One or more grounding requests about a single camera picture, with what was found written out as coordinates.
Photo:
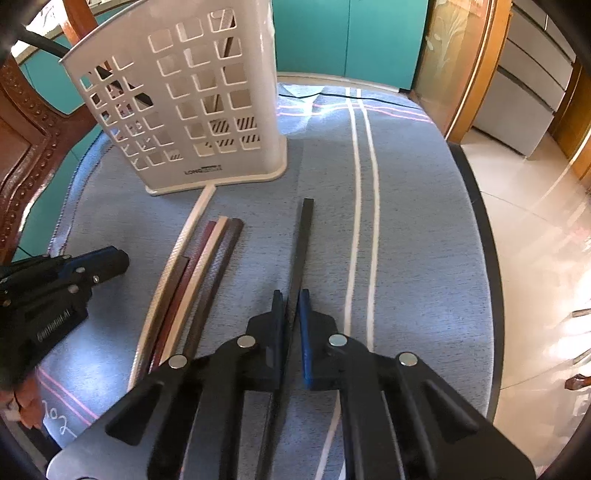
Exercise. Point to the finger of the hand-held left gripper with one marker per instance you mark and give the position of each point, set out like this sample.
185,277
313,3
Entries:
99,254
115,266

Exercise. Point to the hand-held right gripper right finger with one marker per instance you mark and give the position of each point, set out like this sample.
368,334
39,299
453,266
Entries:
305,341

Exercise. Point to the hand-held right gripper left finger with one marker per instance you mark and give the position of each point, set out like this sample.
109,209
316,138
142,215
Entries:
277,341

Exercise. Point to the black chopstick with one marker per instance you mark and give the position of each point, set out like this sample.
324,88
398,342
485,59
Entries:
303,240
141,98

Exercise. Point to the white plastic utensil basket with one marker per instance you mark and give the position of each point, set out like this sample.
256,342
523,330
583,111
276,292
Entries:
272,115

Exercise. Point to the person's left hand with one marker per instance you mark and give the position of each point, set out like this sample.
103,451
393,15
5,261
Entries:
27,406

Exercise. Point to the short dark brown chopstick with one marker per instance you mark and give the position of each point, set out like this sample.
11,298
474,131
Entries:
178,286

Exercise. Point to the bundle of chopsticks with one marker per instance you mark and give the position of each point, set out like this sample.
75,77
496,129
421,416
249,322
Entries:
184,235

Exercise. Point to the reddish brown chopstick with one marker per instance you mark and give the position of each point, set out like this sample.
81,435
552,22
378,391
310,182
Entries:
197,258

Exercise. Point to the cream chopstick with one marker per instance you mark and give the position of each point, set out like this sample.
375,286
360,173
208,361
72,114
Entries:
209,258

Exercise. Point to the carved wooden chair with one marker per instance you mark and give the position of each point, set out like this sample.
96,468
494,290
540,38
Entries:
27,138

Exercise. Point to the blue striped tablecloth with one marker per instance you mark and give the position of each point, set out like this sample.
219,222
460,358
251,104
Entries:
415,230

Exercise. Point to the teal side cabinet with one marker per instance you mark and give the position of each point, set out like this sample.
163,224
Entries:
51,78

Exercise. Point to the teal base cabinet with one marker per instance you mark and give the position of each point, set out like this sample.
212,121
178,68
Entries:
351,41

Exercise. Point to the wood framed glass partition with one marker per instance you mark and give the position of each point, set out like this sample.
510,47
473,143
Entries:
461,60

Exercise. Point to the grey refrigerator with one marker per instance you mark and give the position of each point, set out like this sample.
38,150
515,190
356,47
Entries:
526,83

